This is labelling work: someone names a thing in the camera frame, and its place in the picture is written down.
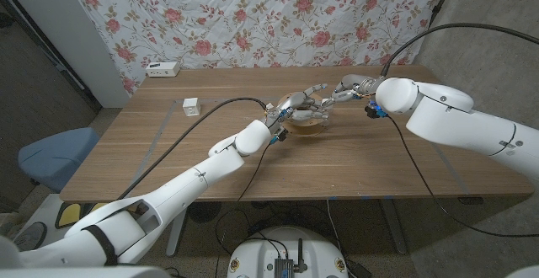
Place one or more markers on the white floor mat yellow shapes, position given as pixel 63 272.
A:
pixel 69 215

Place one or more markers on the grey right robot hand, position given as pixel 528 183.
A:
pixel 355 86

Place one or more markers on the grey tape outline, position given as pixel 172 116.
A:
pixel 154 143

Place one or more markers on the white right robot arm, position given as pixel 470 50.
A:
pixel 455 118

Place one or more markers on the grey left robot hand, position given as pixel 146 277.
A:
pixel 295 103

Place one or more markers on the small white cube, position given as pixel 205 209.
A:
pixel 191 107

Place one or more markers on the white wall panel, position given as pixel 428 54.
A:
pixel 63 29

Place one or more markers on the white power strip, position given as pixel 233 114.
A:
pixel 162 69

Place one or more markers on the white robot torso base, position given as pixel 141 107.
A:
pixel 261 252

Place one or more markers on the black antenna box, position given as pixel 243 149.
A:
pixel 284 267

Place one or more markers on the white table leg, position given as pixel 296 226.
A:
pixel 177 231

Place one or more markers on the grey sneaker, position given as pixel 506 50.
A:
pixel 30 236

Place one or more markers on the grey table leg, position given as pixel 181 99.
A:
pixel 393 227

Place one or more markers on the blue stool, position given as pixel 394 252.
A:
pixel 54 156

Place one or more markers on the cardboard filament reel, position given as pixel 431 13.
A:
pixel 305 128

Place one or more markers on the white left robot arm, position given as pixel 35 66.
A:
pixel 193 181

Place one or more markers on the floral backdrop cloth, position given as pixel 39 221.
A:
pixel 261 17

